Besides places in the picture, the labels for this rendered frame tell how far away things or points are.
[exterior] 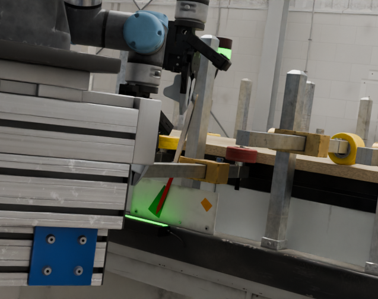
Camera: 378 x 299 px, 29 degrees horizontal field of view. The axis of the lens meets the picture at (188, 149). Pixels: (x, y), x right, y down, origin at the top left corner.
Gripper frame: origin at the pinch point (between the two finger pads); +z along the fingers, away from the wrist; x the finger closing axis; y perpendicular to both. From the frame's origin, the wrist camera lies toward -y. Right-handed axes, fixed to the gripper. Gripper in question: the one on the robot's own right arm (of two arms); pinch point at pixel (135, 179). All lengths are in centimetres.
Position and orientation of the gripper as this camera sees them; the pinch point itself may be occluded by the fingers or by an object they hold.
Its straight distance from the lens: 159.7
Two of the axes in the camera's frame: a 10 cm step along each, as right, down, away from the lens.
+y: -5.7, -0.5, -8.2
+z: -1.4, 9.9, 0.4
